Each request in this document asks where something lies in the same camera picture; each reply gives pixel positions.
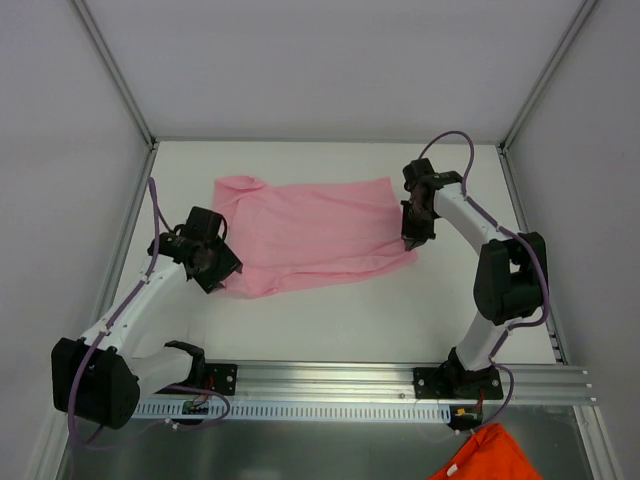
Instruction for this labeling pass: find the slotted cable duct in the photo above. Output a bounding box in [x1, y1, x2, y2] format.
[133, 398, 451, 424]

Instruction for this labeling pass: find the pink t shirt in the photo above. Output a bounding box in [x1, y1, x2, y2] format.
[213, 176, 418, 298]

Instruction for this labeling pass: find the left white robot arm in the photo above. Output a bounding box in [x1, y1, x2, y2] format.
[51, 207, 242, 429]

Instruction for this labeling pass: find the orange t shirt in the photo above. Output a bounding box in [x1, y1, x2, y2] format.
[430, 423, 542, 480]

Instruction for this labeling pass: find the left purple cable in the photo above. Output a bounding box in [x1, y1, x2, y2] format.
[67, 176, 231, 447]

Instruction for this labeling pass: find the aluminium frame post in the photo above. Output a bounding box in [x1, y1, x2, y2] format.
[498, 0, 600, 151]
[67, 0, 156, 149]

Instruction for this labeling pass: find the purple cable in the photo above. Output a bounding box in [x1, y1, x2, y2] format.
[67, 176, 231, 447]
[418, 130, 551, 426]

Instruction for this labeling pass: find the left aluminium frame post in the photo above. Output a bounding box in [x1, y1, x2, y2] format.
[67, 0, 156, 149]

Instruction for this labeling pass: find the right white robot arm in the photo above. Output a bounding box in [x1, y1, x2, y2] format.
[401, 158, 549, 400]

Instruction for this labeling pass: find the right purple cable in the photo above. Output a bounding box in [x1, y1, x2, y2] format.
[418, 130, 551, 426]

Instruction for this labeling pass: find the right aluminium frame post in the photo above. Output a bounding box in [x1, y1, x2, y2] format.
[498, 0, 600, 151]

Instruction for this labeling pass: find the aluminium mounting rail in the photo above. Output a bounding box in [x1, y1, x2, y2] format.
[57, 357, 594, 404]

